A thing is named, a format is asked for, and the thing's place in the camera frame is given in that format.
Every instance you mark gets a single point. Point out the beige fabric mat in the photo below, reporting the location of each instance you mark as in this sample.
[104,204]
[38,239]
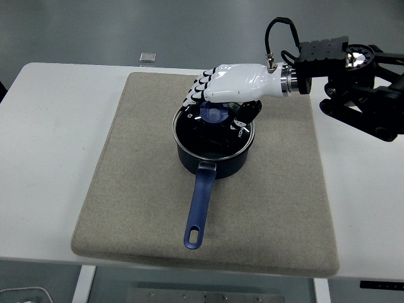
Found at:
[126,189]

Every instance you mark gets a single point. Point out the black box under table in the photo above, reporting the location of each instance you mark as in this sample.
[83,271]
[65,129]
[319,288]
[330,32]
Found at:
[378,285]

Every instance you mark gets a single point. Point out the dark unidentified object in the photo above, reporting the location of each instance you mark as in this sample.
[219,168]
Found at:
[2,91]

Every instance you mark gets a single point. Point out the white table leg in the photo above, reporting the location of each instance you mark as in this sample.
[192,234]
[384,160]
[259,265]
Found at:
[83,284]
[322,293]

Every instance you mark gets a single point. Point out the white rounded object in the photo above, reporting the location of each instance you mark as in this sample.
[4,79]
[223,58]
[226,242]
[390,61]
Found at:
[44,292]

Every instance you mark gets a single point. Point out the glass lid with blue knob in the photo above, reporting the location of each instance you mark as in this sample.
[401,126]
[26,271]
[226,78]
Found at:
[214,114]

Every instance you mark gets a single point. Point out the small silver floor plate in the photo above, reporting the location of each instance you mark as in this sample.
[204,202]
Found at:
[147,57]

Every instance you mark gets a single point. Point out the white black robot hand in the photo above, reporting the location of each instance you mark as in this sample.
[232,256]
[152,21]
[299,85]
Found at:
[243,80]

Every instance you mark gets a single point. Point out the grey metal plate with screws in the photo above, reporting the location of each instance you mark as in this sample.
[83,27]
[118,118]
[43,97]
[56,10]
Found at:
[158,296]

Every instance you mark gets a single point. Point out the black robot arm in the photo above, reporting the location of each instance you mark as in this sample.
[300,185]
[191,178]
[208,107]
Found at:
[322,53]

